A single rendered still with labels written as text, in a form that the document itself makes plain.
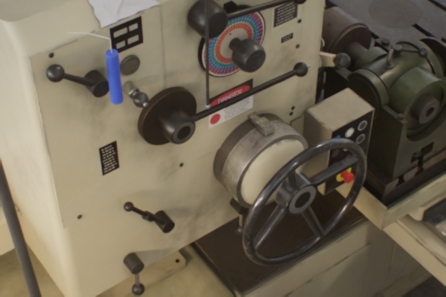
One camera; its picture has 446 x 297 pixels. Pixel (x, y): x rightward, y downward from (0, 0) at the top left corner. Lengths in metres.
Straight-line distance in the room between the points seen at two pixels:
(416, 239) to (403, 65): 0.62
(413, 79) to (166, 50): 0.88
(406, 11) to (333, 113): 1.05
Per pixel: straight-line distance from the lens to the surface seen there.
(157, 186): 2.06
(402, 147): 2.49
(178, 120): 1.85
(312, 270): 2.96
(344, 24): 2.61
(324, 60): 2.24
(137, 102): 1.75
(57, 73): 1.63
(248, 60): 1.84
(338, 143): 1.99
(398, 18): 3.18
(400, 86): 2.45
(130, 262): 2.16
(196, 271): 2.81
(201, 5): 1.77
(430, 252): 2.82
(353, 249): 3.07
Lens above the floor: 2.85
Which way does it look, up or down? 43 degrees down
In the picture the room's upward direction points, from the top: straight up
